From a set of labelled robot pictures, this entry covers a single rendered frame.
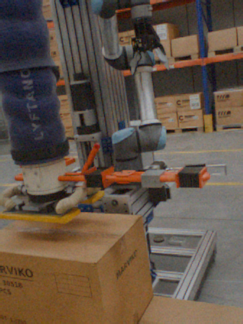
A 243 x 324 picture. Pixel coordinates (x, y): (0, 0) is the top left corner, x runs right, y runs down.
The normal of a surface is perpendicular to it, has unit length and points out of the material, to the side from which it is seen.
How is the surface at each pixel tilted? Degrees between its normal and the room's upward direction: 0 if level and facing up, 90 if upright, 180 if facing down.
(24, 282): 90
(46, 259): 90
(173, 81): 90
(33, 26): 75
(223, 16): 90
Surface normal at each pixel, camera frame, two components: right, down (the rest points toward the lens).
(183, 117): -0.46, 0.26
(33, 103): 0.34, -0.16
